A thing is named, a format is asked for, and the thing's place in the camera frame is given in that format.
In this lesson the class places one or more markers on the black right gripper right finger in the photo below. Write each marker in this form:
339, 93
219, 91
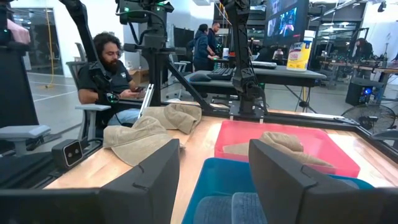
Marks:
289, 193

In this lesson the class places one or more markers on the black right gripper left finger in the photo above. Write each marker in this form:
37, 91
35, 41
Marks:
149, 186

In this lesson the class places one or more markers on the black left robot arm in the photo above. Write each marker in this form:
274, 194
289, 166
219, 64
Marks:
244, 62

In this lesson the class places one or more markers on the blue denim hat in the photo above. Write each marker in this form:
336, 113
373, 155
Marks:
213, 210

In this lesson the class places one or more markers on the grey-blue towel in blue bin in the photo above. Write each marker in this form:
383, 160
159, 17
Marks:
247, 208

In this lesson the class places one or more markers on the beige towel in pink bin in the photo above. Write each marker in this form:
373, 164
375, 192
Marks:
283, 141

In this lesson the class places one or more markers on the blue plastic bin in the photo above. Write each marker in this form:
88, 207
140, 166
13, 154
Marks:
217, 177

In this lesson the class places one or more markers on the pink plastic bin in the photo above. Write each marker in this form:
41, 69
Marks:
236, 133

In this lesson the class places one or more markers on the silver aluminium bar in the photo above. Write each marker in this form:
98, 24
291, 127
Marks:
146, 101

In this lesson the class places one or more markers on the grey office chair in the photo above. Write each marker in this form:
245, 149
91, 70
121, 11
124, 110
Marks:
90, 115

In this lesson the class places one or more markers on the black phone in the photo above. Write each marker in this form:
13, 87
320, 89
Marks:
139, 89

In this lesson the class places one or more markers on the black floor fan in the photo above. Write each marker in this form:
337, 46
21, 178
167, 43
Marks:
368, 119

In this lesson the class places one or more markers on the black desk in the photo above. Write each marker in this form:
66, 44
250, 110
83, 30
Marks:
280, 77

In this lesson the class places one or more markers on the black computer mouse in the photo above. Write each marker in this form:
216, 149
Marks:
200, 77

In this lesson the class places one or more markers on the seated person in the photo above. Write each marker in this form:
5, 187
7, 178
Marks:
112, 71

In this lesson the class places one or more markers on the black computer tower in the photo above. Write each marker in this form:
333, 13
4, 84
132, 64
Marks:
362, 91

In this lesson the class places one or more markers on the grey flat keyboard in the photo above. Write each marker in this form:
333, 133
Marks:
264, 65

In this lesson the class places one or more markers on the black keyboard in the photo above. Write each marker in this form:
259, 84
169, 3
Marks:
220, 73

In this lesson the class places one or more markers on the grey chair armrest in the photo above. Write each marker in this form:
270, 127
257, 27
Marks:
23, 132

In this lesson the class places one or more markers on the yellow wipes container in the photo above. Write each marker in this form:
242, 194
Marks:
299, 54

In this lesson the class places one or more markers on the standing person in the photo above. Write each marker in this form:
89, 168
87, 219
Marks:
214, 34
200, 49

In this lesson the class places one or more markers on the person at far bench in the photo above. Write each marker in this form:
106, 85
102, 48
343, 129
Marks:
363, 49

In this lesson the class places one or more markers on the black table-level camera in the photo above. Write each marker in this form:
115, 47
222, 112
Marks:
67, 154

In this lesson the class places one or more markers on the large wall screen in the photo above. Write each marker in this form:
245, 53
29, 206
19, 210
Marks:
286, 21

